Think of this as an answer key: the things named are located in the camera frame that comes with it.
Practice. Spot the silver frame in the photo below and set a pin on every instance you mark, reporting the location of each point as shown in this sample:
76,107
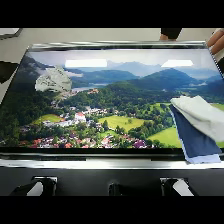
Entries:
100,164

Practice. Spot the blue garment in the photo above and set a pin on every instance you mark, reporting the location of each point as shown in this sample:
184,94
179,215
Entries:
195,145

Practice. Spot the person's legs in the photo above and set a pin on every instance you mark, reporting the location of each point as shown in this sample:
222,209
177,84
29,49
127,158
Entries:
170,32
217,41

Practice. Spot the white patterned garment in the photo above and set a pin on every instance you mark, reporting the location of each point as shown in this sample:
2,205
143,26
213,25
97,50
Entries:
53,80

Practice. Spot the white shirt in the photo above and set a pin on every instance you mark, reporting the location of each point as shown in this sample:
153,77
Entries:
200,115

